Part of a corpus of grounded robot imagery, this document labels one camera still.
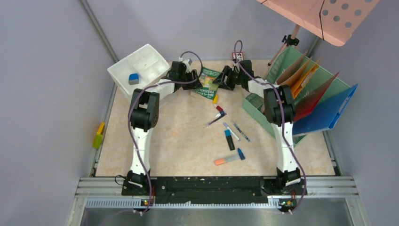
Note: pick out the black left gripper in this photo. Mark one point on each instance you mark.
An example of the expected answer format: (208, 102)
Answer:
(193, 85)

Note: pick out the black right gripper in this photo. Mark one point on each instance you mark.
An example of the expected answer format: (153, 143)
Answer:
(227, 73)

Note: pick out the orange folder binder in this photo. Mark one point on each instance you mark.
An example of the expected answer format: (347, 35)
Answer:
(300, 84)

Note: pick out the red plastic folder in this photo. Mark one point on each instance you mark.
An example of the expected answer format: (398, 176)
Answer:
(308, 102)

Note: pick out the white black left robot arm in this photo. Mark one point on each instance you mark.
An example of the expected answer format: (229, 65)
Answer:
(143, 115)

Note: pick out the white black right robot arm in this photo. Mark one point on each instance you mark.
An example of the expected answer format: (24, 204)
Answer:
(279, 111)

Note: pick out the red grid pen holder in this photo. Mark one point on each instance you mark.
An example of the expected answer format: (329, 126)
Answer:
(238, 56)

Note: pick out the green Treehouse paperback book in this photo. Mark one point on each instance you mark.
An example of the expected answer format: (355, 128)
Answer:
(208, 89)

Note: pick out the white plastic drawer organizer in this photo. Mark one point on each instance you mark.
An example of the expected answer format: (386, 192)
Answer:
(151, 67)

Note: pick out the red cap small bottle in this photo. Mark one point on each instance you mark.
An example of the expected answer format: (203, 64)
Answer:
(218, 108)

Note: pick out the blue grey eraser block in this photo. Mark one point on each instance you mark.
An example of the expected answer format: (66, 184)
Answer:
(134, 79)

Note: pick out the blue clear gel pen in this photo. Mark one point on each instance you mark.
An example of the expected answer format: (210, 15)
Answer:
(240, 131)

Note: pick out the dark purple pen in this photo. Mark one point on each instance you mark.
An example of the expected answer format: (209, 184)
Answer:
(213, 121)

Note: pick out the black marker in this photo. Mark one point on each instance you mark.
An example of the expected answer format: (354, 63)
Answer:
(229, 139)

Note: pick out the white blue pen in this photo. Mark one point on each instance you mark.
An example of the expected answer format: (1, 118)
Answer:
(231, 131)

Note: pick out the blue marker cap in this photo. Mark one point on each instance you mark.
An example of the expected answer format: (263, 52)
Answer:
(241, 155)

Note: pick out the orange cap clear marker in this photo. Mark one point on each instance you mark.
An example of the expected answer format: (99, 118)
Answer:
(226, 160)

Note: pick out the green plastic file rack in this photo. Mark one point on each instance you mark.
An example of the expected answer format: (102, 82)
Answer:
(285, 59)

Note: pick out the blue file folder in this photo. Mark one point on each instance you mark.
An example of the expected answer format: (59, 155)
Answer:
(325, 115)

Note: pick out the yellow green clip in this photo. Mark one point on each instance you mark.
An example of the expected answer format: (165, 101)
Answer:
(98, 136)

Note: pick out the pink music stand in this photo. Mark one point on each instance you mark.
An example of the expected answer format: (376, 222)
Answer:
(334, 21)

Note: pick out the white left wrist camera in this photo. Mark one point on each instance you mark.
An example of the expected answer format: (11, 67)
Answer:
(187, 62)

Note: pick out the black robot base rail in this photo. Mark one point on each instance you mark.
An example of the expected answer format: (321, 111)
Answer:
(207, 186)

